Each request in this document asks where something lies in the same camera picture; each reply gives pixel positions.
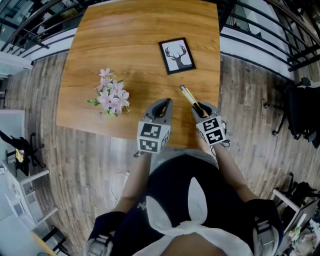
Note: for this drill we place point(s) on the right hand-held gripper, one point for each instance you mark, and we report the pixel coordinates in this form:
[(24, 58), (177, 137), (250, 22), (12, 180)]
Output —
[(212, 131)]

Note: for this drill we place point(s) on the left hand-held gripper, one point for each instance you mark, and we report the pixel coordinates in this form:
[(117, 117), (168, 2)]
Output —
[(152, 136)]

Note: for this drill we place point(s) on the person's left forearm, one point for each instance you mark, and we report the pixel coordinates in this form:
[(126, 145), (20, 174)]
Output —
[(135, 180)]

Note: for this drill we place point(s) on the person's right forearm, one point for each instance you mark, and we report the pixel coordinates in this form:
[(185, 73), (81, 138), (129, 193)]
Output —
[(232, 175)]

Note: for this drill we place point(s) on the person's grey trousers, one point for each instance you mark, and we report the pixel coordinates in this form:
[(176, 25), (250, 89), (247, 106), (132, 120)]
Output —
[(180, 153)]

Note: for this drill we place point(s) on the pink flowers in pot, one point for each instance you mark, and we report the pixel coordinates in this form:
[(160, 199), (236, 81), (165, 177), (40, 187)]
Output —
[(112, 97)]

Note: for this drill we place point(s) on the black framed deer picture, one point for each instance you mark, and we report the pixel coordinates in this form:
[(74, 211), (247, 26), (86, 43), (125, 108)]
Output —
[(177, 55)]

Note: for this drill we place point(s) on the person's navy and white top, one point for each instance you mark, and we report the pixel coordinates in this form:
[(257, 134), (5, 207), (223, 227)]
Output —
[(175, 185)]

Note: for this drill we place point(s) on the black chair with bag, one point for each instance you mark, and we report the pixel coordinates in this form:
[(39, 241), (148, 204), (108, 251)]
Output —
[(302, 190)]

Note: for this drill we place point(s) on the black chair with headrest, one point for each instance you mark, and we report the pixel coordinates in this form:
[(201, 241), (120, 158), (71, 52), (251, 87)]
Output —
[(23, 150)]

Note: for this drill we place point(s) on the yellow item on chair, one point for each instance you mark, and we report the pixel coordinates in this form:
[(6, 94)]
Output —
[(19, 155)]

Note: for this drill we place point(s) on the white shelf unit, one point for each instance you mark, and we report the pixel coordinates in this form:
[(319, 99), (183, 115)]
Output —
[(22, 195)]

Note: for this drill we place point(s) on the grey desk white frame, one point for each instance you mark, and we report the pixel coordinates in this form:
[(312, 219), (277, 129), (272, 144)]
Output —
[(297, 217)]

